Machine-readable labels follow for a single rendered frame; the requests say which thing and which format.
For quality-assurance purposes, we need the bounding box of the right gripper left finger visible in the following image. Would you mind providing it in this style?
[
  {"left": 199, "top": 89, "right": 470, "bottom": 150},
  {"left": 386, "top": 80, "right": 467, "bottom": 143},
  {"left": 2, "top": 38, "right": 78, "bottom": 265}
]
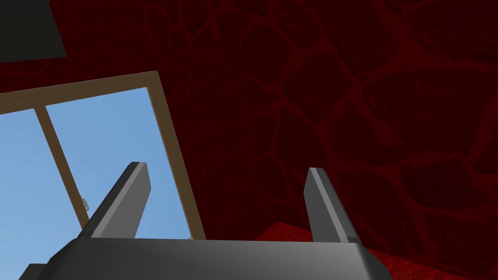
[{"left": 77, "top": 161, "right": 152, "bottom": 239}]

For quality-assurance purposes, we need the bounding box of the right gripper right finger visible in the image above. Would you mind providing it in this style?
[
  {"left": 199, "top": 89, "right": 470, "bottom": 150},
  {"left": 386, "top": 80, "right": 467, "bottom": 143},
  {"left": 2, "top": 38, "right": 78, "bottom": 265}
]
[{"left": 303, "top": 167, "right": 362, "bottom": 245}]

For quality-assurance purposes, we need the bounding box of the wooden framed window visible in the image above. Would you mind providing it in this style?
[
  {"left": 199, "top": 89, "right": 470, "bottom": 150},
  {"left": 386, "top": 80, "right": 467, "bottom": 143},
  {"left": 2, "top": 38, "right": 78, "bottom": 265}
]
[{"left": 0, "top": 70, "right": 207, "bottom": 280}]

